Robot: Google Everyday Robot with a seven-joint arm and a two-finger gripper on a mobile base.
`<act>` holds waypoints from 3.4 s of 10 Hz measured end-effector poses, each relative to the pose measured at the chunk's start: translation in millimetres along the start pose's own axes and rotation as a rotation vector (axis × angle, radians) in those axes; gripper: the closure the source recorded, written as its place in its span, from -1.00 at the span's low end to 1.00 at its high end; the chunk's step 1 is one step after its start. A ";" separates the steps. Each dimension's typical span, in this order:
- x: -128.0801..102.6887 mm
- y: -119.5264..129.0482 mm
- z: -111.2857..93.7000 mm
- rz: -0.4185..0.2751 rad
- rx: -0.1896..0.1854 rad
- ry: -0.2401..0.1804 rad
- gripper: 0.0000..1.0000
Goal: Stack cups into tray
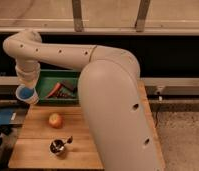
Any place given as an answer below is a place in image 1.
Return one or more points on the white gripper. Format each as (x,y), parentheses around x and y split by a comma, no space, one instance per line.
(28,78)

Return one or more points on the blue plastic cup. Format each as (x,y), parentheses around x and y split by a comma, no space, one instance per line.
(24,93)

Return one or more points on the white paper cup stack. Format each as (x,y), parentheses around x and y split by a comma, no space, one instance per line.
(32,97)

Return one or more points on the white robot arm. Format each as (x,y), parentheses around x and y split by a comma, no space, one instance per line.
(108,95)

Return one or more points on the green plastic tray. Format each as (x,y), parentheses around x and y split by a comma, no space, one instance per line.
(48,79)

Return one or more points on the dark brown block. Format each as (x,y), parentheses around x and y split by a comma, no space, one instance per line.
(69,86)

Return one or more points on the blue box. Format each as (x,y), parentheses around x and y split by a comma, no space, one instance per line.
(7,115)

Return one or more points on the orange apple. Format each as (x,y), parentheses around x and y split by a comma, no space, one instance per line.
(55,120)

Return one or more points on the metal cup with spoon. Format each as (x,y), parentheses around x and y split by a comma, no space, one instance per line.
(57,146)

